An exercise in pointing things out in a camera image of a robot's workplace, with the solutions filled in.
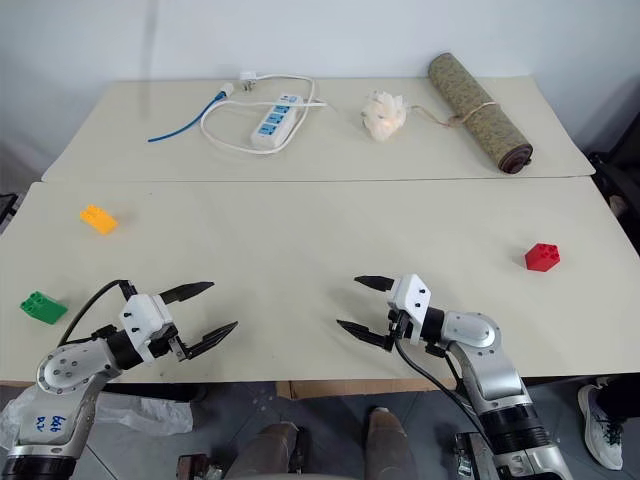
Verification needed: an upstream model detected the white sneaker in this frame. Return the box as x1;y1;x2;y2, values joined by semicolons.
577;381;627;472

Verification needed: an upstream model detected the black trouser leg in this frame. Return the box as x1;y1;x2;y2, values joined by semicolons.
594;372;640;426

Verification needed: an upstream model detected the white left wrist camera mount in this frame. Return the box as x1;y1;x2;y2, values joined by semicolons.
118;293;174;362

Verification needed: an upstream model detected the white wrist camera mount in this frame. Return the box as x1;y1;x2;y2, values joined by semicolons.
118;293;174;362
387;273;433;347

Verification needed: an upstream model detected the tan string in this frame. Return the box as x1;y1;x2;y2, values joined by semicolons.
408;98;502;129

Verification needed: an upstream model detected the white power strip with cord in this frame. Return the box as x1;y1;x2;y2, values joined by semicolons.
199;73;330;157

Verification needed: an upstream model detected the brown cardboard piece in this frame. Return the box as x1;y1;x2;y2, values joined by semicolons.
276;379;459;402

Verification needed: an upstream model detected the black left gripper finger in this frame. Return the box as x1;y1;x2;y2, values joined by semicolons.
159;281;217;307
180;321;240;362

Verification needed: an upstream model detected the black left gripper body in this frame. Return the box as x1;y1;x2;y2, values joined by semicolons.
147;323;188;361

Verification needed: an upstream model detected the dark rounded shape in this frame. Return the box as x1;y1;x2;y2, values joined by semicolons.
230;422;307;480
366;406;420;480

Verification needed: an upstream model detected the red toy brick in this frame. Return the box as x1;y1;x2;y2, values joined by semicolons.
523;241;562;273

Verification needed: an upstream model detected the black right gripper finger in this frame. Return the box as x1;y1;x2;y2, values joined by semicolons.
335;319;395;354
353;274;399;294

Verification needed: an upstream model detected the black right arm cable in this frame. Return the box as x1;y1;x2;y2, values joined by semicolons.
391;338;504;454

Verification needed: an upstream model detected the rolled speckled mat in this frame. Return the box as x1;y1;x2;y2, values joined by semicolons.
427;52;535;176

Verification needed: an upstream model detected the metal bracket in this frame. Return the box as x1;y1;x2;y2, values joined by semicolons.
175;451;225;480
452;431;497;480

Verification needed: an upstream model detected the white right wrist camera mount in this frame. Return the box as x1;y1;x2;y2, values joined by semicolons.
387;273;433;347

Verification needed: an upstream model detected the white plastic bag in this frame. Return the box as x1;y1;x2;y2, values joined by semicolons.
0;383;195;452

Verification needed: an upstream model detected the green toy brick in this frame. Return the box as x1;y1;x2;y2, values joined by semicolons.
19;290;69;327

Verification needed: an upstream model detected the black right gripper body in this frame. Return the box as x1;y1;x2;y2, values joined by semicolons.
385;307;410;347

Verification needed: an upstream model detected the blue cable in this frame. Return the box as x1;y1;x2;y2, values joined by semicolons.
146;83;237;145

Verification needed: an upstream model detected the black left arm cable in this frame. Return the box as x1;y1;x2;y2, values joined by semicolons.
56;279;140;347

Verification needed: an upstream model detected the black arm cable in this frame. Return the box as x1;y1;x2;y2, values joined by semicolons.
56;279;140;347
391;338;504;454

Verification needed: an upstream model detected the orange toy brick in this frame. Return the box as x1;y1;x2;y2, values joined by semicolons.
79;204;120;236

